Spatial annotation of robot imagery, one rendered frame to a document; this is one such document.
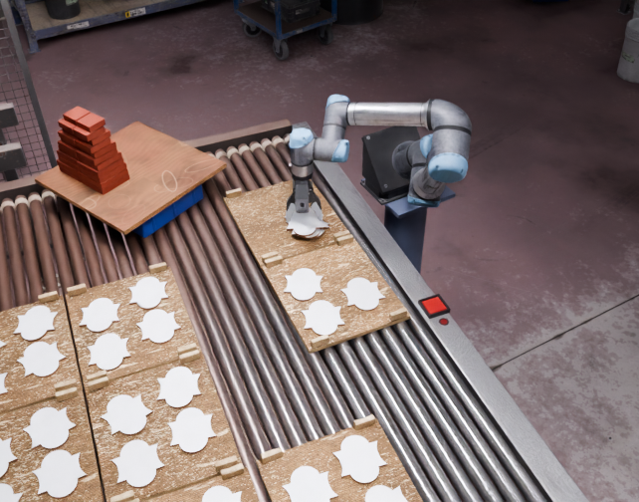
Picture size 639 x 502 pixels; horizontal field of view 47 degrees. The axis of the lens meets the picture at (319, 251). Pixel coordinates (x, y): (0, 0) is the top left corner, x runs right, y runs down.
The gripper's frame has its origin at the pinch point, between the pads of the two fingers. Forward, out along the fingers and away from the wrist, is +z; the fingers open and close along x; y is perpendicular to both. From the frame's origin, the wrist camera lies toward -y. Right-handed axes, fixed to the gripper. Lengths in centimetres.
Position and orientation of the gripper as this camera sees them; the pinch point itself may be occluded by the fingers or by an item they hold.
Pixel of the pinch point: (304, 221)
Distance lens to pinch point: 262.7
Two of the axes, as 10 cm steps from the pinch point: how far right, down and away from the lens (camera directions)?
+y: -0.5, -6.6, 7.5
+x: -10.0, 0.4, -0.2
